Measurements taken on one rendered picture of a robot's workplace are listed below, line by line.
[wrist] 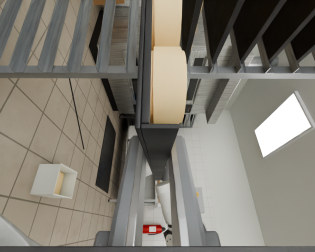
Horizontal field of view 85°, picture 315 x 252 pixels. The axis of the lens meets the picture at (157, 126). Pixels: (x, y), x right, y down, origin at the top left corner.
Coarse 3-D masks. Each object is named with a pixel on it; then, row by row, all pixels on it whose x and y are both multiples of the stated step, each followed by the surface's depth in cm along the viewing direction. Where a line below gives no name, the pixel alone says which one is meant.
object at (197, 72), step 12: (0, 72) 55; (12, 72) 55; (24, 72) 55; (36, 72) 55; (60, 72) 55; (84, 72) 56; (96, 72) 56; (108, 72) 56; (120, 72) 56; (192, 72) 56; (204, 72) 56; (228, 72) 56; (252, 72) 56; (276, 72) 56; (288, 72) 56; (312, 72) 56
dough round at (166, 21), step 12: (156, 0) 11; (168, 0) 11; (180, 0) 11; (156, 12) 11; (168, 12) 11; (180, 12) 11; (156, 24) 11; (168, 24) 11; (180, 24) 11; (156, 36) 12; (168, 36) 12
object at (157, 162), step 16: (144, 0) 8; (144, 16) 7; (144, 32) 7; (144, 48) 7; (144, 64) 7; (144, 80) 6; (144, 96) 6; (144, 112) 6; (144, 128) 6; (160, 128) 6; (176, 128) 6; (144, 144) 8; (160, 144) 8; (160, 160) 12; (160, 176) 29
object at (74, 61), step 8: (80, 0) 63; (88, 0) 66; (80, 8) 62; (88, 8) 65; (80, 16) 62; (88, 16) 64; (80, 24) 62; (80, 32) 61; (72, 40) 56; (80, 40) 60; (72, 48) 56; (80, 48) 58; (72, 56) 56; (80, 56) 57; (72, 64) 56; (80, 64) 56; (72, 72) 55
